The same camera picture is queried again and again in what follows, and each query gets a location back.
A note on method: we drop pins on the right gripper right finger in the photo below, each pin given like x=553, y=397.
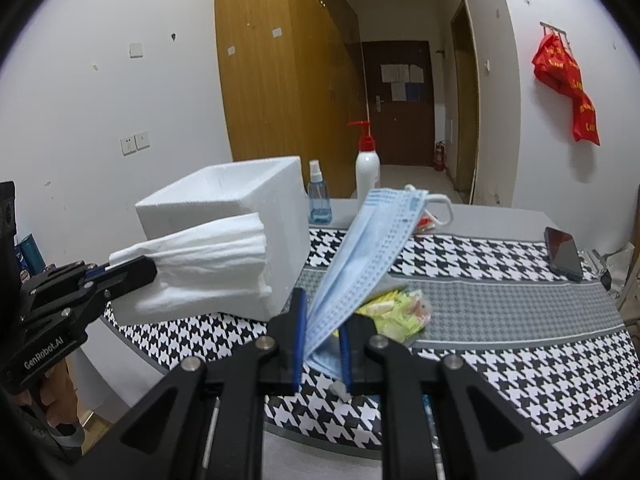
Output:
x=359, y=371

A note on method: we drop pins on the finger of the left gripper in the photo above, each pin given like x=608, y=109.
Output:
x=123, y=278
x=107, y=270

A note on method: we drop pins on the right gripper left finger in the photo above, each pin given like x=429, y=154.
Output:
x=288, y=330

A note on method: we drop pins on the blue surgical face mask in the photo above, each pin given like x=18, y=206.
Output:
x=384, y=222

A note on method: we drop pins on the white tissue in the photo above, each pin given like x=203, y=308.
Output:
x=216, y=267

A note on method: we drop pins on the left hand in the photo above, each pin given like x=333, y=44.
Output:
x=60, y=403

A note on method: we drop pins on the yellow green plastic bag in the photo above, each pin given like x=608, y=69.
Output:
x=399, y=314

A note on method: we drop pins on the blue spray bottle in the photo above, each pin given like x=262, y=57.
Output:
x=320, y=211

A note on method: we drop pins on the red snack packet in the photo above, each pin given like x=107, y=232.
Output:
x=428, y=222

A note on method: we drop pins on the white styrofoam box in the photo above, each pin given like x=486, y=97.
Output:
x=271, y=187

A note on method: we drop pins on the white red pump bottle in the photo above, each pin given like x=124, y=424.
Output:
x=367, y=162

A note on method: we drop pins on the red fire extinguisher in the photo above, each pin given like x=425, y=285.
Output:
x=440, y=156

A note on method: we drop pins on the black smartphone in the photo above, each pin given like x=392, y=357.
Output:
x=563, y=256

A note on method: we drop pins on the houndstooth table mat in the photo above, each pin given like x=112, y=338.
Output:
x=557, y=350

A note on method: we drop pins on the dark brown entrance door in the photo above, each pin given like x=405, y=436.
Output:
x=400, y=94

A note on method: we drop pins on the wooden wardrobe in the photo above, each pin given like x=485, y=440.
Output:
x=292, y=82

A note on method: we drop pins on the red hanging bag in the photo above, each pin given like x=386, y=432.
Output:
x=556, y=67

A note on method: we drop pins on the white wall socket pair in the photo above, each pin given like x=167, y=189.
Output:
x=132, y=144

